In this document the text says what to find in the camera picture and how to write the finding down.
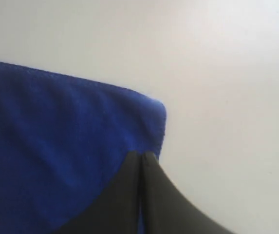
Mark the blue towel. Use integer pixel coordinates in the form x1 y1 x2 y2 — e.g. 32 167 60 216
0 62 167 234

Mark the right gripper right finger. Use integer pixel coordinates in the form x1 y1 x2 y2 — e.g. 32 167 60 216
141 152 231 234

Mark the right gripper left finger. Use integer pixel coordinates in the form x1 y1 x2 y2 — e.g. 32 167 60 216
58 151 141 234

